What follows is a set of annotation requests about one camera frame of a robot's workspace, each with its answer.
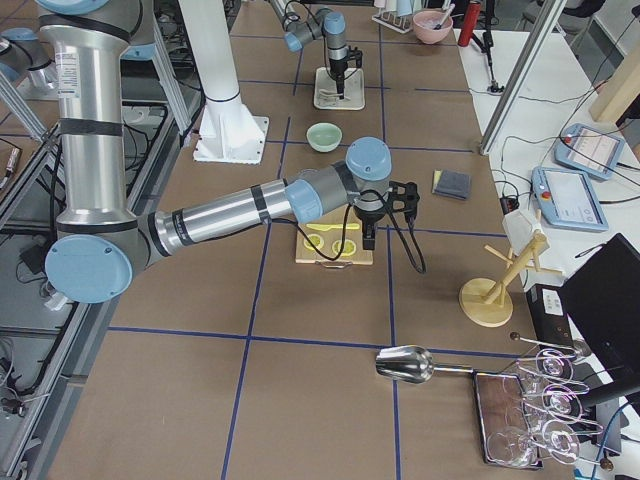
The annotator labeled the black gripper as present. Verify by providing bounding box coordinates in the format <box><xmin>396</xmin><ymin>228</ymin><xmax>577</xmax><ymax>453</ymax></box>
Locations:
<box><xmin>354</xmin><ymin>197</ymin><xmax>387</xmax><ymax>250</ymax></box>
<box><xmin>329</xmin><ymin>58</ymin><xmax>348</xmax><ymax>99</ymax></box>

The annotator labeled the white ceramic spoon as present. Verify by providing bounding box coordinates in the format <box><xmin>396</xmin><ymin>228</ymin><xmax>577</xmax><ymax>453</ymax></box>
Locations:
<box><xmin>318</xmin><ymin>89</ymin><xmax>340</xmax><ymax>98</ymax></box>

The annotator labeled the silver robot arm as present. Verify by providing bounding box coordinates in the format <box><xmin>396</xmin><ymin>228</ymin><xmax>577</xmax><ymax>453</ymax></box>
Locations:
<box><xmin>269</xmin><ymin>0</ymin><xmax>350</xmax><ymax>100</ymax></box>
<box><xmin>39</xmin><ymin>1</ymin><xmax>392</xmax><ymax>304</ymax></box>

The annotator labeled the mint green bowl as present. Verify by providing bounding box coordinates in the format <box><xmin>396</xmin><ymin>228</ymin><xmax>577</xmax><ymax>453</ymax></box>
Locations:
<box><xmin>306</xmin><ymin>122</ymin><xmax>343</xmax><ymax>153</ymax></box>

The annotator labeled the pink bowl with ice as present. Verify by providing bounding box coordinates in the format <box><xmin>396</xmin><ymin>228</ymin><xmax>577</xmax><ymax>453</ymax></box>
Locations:
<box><xmin>412</xmin><ymin>10</ymin><xmax>453</xmax><ymax>45</ymax></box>

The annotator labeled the white bear tray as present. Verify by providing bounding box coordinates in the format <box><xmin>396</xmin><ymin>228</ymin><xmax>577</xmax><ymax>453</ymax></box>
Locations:
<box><xmin>313</xmin><ymin>67</ymin><xmax>365</xmax><ymax>111</ymax></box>

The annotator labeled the lemon slice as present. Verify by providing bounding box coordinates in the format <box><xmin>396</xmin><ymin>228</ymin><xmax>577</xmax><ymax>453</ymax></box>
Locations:
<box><xmin>332</xmin><ymin>239</ymin><xmax>357</xmax><ymax>257</ymax></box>
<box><xmin>303</xmin><ymin>233</ymin><xmax>324</xmax><ymax>251</ymax></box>

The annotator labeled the bamboo cutting board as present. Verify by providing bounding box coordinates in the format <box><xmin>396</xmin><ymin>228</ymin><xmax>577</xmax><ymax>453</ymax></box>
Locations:
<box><xmin>295</xmin><ymin>207</ymin><xmax>374</xmax><ymax>266</ymax></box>

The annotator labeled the yellow plastic knife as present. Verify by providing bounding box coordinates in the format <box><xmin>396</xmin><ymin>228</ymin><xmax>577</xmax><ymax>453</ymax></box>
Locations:
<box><xmin>305</xmin><ymin>222</ymin><xmax>360</xmax><ymax>232</ymax></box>

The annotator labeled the grey yellow sponge cloth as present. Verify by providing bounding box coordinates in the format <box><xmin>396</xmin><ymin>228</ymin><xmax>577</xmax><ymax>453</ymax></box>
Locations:
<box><xmin>432</xmin><ymin>170</ymin><xmax>471</xmax><ymax>200</ymax></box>

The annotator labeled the red bottle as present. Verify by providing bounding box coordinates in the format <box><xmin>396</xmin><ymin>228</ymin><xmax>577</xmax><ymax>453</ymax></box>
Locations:
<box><xmin>458</xmin><ymin>0</ymin><xmax>481</xmax><ymax>47</ymax></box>

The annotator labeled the wooden mug tree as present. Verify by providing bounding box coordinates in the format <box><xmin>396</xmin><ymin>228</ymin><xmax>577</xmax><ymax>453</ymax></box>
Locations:
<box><xmin>458</xmin><ymin>209</ymin><xmax>563</xmax><ymax>328</ymax></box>

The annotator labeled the metal scoop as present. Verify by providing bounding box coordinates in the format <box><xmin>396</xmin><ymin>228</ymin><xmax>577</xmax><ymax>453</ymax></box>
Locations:
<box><xmin>375</xmin><ymin>345</ymin><xmax>474</xmax><ymax>384</ymax></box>

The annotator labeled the black selfie stick tripod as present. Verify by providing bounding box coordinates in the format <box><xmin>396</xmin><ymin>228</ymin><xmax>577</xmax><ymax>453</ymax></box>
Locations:
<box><xmin>472</xmin><ymin>0</ymin><xmax>505</xmax><ymax>94</ymax></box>

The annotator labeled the near blue teach pendant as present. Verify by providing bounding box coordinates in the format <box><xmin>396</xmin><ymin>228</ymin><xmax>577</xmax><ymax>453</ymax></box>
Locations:
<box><xmin>531</xmin><ymin>167</ymin><xmax>609</xmax><ymax>232</ymax></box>

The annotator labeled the blue teach pendant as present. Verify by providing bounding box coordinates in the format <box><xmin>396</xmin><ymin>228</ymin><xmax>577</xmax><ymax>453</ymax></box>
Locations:
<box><xmin>531</xmin><ymin>167</ymin><xmax>609</xmax><ymax>232</ymax></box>
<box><xmin>554</xmin><ymin>123</ymin><xmax>624</xmax><ymax>180</ymax></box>

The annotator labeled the far blue teach pendant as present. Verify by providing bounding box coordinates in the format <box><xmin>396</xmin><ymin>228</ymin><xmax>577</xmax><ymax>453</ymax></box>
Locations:
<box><xmin>554</xmin><ymin>123</ymin><xmax>624</xmax><ymax>180</ymax></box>

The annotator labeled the black laptop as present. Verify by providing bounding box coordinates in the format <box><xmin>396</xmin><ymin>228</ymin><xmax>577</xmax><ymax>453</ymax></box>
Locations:
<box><xmin>560</xmin><ymin>233</ymin><xmax>639</xmax><ymax>407</ymax></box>

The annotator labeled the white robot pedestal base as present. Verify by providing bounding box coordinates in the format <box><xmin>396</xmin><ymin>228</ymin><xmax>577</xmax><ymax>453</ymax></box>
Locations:
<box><xmin>179</xmin><ymin>0</ymin><xmax>269</xmax><ymax>165</ymax></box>

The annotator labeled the aluminium frame post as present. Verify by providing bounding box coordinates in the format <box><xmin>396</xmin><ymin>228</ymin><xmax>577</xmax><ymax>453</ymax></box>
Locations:
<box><xmin>479</xmin><ymin>0</ymin><xmax>567</xmax><ymax>156</ymax></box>

